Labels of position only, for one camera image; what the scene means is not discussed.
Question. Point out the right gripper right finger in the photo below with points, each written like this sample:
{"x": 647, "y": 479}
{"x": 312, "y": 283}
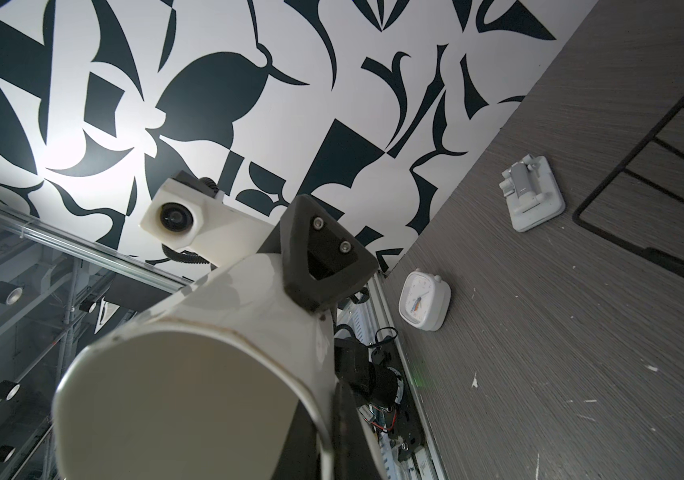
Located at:
{"x": 356, "y": 451}

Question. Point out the black wire dish rack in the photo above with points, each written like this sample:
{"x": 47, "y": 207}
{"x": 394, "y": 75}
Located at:
{"x": 639, "y": 205}

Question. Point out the white rectangular device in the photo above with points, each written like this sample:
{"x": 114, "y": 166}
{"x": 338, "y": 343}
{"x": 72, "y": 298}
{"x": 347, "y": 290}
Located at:
{"x": 531, "y": 193}

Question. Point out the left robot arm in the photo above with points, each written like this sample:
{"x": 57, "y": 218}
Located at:
{"x": 370, "y": 383}

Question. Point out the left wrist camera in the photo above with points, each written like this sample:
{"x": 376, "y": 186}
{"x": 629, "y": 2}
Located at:
{"x": 187, "y": 214}

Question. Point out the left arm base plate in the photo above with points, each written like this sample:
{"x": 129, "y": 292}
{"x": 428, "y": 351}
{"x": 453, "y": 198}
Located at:
{"x": 402, "y": 427}

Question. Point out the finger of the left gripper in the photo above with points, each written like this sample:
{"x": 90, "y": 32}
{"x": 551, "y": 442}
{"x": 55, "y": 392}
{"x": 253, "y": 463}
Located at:
{"x": 322, "y": 263}

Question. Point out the square white clock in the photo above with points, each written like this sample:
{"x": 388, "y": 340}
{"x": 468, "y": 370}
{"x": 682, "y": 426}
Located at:
{"x": 424, "y": 301}

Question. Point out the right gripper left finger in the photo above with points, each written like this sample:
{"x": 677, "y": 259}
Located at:
{"x": 300, "y": 457}

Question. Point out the cream white mug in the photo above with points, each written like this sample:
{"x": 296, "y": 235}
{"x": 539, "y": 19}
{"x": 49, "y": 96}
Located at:
{"x": 203, "y": 385}

